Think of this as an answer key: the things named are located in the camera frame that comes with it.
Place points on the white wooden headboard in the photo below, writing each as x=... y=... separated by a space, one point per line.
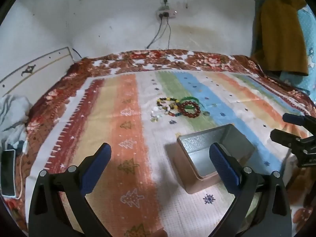
x=32 y=69

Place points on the person's left hand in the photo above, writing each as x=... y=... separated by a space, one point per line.
x=159 y=234

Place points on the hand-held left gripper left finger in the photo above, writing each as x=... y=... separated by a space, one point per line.
x=97 y=167

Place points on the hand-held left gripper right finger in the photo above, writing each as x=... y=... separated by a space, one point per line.
x=222 y=166

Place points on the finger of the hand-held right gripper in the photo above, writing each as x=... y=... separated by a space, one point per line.
x=284 y=138
x=295 y=119

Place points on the striped patterned bed cover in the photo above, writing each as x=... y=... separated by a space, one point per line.
x=74 y=79

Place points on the grey crumpled cloth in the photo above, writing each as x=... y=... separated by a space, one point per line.
x=13 y=113

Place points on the green jade bangle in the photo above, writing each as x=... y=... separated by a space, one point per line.
x=191 y=99

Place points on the silver metal tin box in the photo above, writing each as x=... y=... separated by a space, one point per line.
x=195 y=153

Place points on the smartphone with white case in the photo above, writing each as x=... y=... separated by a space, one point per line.
x=8 y=174

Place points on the light blue printed cloth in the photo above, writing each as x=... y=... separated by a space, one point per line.
x=308 y=54

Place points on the white power strip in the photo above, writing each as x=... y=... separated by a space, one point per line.
x=166 y=14

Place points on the mustard yellow garment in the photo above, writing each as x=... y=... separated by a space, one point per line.
x=279 y=34

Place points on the striped colourful mat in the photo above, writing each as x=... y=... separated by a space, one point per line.
x=128 y=138

